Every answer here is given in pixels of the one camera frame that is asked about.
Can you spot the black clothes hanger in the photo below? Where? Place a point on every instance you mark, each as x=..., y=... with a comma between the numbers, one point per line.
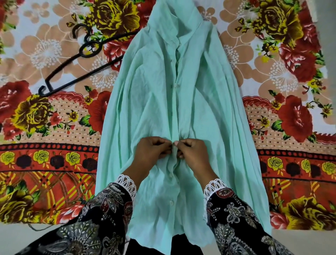
x=78, y=56

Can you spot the person's left hand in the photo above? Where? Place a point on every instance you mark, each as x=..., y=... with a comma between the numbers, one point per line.
x=148, y=155

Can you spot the black garment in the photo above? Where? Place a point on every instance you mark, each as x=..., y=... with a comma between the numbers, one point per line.
x=168, y=247

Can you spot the person's left forearm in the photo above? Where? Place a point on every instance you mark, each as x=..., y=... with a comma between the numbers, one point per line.
x=105, y=210

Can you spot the person's right forearm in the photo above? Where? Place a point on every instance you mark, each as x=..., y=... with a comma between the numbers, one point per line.
x=236, y=223

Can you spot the person's right thumb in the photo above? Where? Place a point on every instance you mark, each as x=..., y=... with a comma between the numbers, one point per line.
x=181, y=154

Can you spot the mint green button shirt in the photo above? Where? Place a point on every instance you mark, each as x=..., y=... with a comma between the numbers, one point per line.
x=162, y=92

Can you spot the person's left thumb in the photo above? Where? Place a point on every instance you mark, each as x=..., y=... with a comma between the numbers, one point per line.
x=166, y=151

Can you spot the person's right hand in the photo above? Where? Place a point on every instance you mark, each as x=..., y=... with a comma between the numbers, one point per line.
x=195, y=157

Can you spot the floral patterned bedsheet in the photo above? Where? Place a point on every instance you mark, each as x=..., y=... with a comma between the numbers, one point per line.
x=39, y=126

